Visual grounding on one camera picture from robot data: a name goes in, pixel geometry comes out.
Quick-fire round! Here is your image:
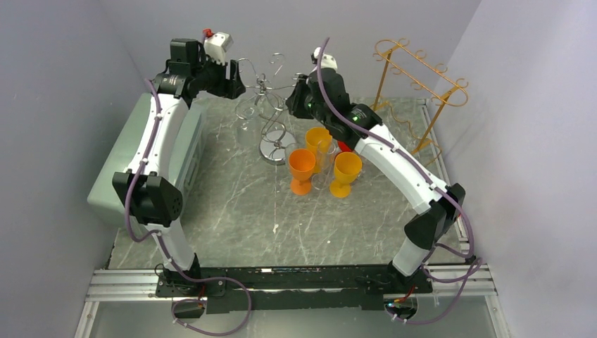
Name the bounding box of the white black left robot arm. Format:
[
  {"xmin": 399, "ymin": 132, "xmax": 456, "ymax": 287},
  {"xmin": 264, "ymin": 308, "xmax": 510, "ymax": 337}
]
[{"xmin": 112, "ymin": 32, "xmax": 246, "ymax": 296}]

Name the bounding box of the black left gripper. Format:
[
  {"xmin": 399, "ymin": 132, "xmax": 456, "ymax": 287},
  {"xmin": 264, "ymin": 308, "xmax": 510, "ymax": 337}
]
[{"xmin": 192, "ymin": 51, "xmax": 246, "ymax": 100}]

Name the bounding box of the green plastic storage box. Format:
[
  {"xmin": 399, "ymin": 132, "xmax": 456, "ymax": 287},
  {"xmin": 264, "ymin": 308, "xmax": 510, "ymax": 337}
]
[{"xmin": 87, "ymin": 93, "xmax": 207, "ymax": 229}]

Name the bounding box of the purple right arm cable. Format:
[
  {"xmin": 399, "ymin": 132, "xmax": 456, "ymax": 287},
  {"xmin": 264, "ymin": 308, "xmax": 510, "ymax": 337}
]
[{"xmin": 316, "ymin": 37, "xmax": 484, "ymax": 326}]

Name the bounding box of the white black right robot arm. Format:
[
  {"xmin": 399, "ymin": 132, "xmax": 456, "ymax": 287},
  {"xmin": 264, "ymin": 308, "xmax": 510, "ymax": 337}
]
[{"xmin": 287, "ymin": 68, "xmax": 465, "ymax": 292}]

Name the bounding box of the clear ribbed wine glass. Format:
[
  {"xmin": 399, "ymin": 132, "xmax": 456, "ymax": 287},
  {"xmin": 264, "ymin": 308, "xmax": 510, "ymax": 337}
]
[{"xmin": 235, "ymin": 105, "xmax": 260, "ymax": 148}]

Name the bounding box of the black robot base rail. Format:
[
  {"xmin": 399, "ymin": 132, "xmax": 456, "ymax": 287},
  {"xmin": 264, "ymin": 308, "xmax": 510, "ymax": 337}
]
[{"xmin": 155, "ymin": 264, "xmax": 433, "ymax": 314}]

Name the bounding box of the orange plastic goblet back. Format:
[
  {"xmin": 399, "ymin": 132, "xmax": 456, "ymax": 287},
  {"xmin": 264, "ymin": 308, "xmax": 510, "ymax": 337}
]
[{"xmin": 305, "ymin": 127, "xmax": 332, "ymax": 173}]

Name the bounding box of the red plastic goblet back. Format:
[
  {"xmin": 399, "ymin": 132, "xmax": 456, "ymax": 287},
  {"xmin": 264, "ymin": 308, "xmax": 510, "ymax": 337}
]
[{"xmin": 337, "ymin": 141, "xmax": 352, "ymax": 152}]

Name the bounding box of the chrome wine glass rack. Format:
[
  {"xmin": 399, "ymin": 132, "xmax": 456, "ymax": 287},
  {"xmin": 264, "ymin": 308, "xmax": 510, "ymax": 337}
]
[{"xmin": 234, "ymin": 53, "xmax": 298, "ymax": 165}]

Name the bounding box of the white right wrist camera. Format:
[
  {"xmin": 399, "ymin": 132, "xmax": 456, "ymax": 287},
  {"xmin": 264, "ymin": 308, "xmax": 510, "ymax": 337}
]
[{"xmin": 311, "ymin": 46, "xmax": 338, "ymax": 72}]

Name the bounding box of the orange plastic goblet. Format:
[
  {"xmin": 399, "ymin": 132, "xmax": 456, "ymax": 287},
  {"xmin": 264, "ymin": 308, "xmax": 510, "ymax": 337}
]
[
  {"xmin": 329, "ymin": 152, "xmax": 363, "ymax": 199},
  {"xmin": 305, "ymin": 127, "xmax": 332, "ymax": 173},
  {"xmin": 288, "ymin": 149, "xmax": 316, "ymax": 196}
]

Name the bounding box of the aluminium frame rail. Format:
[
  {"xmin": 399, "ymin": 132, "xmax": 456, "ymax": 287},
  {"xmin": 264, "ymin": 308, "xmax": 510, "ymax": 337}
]
[{"xmin": 75, "ymin": 263, "xmax": 510, "ymax": 337}]

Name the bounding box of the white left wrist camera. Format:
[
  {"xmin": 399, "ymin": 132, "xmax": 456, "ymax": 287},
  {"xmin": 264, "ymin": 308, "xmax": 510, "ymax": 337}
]
[{"xmin": 203, "ymin": 28, "xmax": 233, "ymax": 65}]

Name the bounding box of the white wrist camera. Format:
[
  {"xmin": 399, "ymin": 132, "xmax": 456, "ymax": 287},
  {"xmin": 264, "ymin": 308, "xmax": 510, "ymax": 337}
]
[
  {"xmin": 203, "ymin": 28, "xmax": 233, "ymax": 65},
  {"xmin": 311, "ymin": 46, "xmax": 338, "ymax": 72}
]

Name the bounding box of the clear wine glass centre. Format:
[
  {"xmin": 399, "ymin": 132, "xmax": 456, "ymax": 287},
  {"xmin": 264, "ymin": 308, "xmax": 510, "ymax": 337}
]
[{"xmin": 311, "ymin": 139, "xmax": 336, "ymax": 190}]

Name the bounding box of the gold wine glass rack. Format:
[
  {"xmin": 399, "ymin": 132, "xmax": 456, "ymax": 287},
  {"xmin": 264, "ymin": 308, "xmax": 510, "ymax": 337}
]
[{"xmin": 371, "ymin": 37, "xmax": 470, "ymax": 166}]

